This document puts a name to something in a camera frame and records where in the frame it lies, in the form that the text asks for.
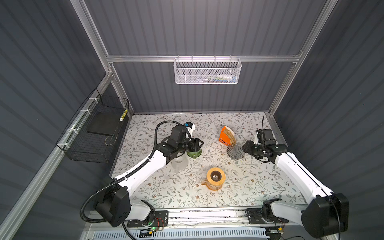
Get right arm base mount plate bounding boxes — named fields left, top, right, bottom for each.
left=245, top=208, right=289, bottom=225

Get black pad in side basket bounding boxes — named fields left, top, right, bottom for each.
left=87, top=113, right=123, bottom=137

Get wooden dripper ring stand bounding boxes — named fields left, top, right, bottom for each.
left=207, top=168, right=226, bottom=182

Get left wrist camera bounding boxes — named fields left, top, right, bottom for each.
left=184, top=122, right=196, bottom=136

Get orange glass carafe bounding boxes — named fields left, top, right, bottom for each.
left=201, top=178, right=225, bottom=191

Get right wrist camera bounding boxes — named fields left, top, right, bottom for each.
left=255, top=129, right=276, bottom=146

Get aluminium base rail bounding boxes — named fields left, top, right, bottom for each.
left=86, top=206, right=310, bottom=230

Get clear frosted glass carafe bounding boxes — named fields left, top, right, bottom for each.
left=171, top=154, right=189, bottom=174

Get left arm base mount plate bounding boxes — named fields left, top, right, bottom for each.
left=127, top=210, right=169, bottom=228

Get brown paper coffee filters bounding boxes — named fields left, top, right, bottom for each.
left=226, top=128, right=237, bottom=145

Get pens in white basket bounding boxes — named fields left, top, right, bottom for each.
left=200, top=75, right=238, bottom=84

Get white wire wall basket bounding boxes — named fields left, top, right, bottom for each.
left=173, top=57, right=242, bottom=85

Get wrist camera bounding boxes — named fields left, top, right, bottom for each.
left=255, top=129, right=276, bottom=146
left=184, top=122, right=196, bottom=136

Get black wire side basket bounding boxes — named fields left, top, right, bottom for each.
left=57, top=91, right=130, bottom=164

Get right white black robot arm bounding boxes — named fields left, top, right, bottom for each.
left=242, top=129, right=349, bottom=239

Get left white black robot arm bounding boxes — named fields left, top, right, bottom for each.
left=95, top=121, right=204, bottom=227

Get green glass dripper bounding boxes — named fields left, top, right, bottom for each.
left=187, top=149, right=202, bottom=159

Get black corrugated cable conduit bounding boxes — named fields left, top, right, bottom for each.
left=79, top=120, right=185, bottom=240

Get yellow marker in black basket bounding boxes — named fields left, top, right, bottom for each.
left=120, top=109, right=129, bottom=122

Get orange coffee filter box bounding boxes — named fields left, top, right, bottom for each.
left=219, top=126, right=231, bottom=146

